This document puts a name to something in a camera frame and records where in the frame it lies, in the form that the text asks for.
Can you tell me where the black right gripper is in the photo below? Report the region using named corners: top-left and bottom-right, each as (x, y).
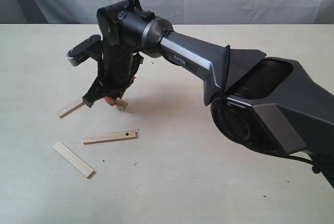
top-left (82, 46), bottom-right (144, 107)

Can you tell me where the wooden stick with two holes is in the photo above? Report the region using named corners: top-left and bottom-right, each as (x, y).
top-left (83, 130), bottom-right (138, 145)

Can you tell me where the wooden stick with end hole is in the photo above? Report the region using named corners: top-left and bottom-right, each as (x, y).
top-left (56, 99), bottom-right (83, 119)

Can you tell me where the plain wooden stick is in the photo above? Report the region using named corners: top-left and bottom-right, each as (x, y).
top-left (52, 142), bottom-right (95, 179)

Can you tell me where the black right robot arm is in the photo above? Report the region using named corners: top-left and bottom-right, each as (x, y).
top-left (72, 1), bottom-right (333, 183)

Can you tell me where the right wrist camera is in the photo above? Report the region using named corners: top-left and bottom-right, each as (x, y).
top-left (66, 34), bottom-right (102, 67)

